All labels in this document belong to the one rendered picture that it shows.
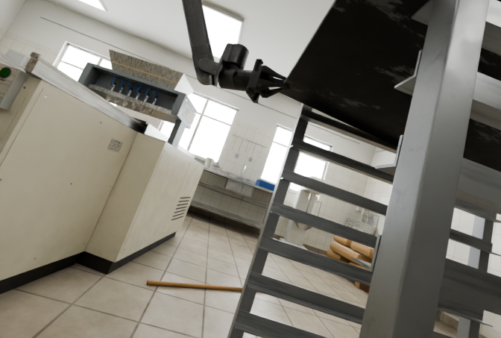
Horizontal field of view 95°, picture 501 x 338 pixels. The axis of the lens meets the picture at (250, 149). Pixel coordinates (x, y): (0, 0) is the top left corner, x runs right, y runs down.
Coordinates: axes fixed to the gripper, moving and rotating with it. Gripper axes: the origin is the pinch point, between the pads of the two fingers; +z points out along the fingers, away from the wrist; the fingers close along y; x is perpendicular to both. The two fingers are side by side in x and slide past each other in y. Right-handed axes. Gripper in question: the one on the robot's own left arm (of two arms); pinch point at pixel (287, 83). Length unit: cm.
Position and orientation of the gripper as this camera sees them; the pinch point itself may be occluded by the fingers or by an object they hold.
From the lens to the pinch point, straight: 62.2
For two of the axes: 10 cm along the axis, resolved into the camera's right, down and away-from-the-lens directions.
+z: 8.9, 1.9, -4.2
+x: 3.6, 2.9, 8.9
